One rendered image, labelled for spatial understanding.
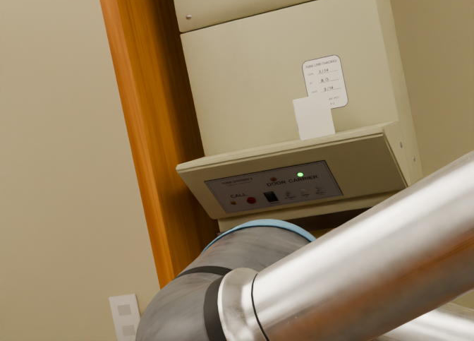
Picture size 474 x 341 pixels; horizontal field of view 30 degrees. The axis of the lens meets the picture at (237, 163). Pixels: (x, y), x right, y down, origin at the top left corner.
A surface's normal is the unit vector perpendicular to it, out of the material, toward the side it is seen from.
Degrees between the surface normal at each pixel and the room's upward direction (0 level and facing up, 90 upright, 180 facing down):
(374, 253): 71
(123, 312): 90
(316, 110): 90
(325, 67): 90
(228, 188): 135
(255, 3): 90
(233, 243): 11
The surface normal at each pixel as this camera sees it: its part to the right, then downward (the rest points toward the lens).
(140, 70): 0.91, -0.17
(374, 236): -0.64, -0.37
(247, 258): 0.23, -0.89
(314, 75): -0.36, 0.12
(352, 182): -0.11, 0.78
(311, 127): -0.04, 0.07
